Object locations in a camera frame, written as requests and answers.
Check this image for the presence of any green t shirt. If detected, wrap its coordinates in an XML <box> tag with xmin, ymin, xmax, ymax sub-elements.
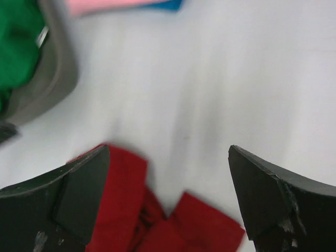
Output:
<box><xmin>1</xmin><ymin>0</ymin><xmax>45</xmax><ymax>111</ymax></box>

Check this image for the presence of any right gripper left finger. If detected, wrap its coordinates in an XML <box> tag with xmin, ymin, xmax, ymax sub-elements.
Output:
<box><xmin>1</xmin><ymin>145</ymin><xmax>110</xmax><ymax>251</ymax></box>

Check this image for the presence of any pink folded t shirt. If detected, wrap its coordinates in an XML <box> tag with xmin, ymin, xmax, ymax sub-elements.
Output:
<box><xmin>65</xmin><ymin>0</ymin><xmax>161</xmax><ymax>16</ymax></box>

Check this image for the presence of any grey plastic tray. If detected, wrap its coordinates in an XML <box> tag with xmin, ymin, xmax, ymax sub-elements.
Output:
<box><xmin>1</xmin><ymin>1</ymin><xmax>79</xmax><ymax>125</ymax></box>

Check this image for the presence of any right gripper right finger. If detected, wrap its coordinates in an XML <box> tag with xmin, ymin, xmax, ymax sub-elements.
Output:
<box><xmin>228</xmin><ymin>145</ymin><xmax>335</xmax><ymax>251</ymax></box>

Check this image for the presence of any blue folded t shirt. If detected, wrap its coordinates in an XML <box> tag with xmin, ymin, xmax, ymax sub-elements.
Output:
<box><xmin>141</xmin><ymin>0</ymin><xmax>184</xmax><ymax>12</ymax></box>

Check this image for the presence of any red t shirt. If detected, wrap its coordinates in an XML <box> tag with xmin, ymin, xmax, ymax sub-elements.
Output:
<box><xmin>67</xmin><ymin>143</ymin><xmax>246</xmax><ymax>252</ymax></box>

